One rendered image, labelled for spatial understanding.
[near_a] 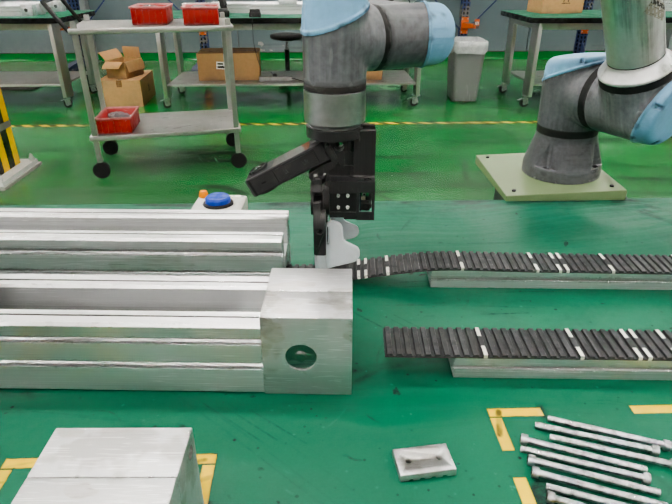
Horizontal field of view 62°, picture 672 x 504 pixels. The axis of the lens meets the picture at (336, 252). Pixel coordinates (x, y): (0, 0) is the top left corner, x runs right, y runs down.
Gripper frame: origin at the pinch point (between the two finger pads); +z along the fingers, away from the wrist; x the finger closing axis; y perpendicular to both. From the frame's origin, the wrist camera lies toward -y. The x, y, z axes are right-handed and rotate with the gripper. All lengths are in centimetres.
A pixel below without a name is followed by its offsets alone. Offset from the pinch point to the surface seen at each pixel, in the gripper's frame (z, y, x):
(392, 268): -0.4, 10.0, -1.2
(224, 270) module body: -1.9, -12.3, -4.9
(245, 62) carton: 43, -91, 467
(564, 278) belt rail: 0.9, 33.7, -1.3
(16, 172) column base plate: 76, -199, 255
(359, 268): 0.1, 5.5, -0.4
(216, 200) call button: -5.2, -16.5, 11.3
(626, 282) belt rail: 1.0, 41.9, -2.0
